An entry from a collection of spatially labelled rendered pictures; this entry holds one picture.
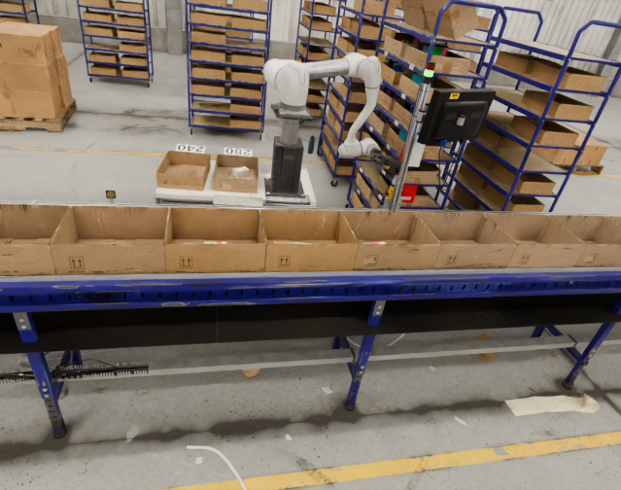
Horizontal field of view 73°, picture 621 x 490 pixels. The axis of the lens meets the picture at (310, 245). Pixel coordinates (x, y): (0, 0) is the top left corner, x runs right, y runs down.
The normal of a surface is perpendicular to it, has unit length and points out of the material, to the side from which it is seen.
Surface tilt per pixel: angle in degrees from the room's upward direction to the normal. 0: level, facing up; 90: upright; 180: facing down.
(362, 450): 0
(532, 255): 91
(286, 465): 0
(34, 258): 90
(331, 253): 91
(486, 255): 91
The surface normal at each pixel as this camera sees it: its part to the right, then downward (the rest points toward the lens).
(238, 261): 0.20, 0.56
